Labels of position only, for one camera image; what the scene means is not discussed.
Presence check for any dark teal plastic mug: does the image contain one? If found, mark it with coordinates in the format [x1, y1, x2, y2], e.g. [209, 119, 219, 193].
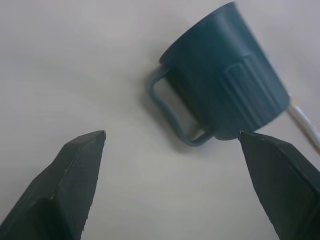
[145, 1, 291, 148]

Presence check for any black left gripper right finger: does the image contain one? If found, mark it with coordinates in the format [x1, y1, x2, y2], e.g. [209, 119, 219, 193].
[238, 130, 320, 240]

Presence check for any white toothbrush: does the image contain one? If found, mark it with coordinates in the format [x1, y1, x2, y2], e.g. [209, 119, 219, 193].
[286, 92, 320, 151]

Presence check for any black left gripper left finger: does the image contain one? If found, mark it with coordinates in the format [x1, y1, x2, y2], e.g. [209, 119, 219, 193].
[0, 130, 107, 240]

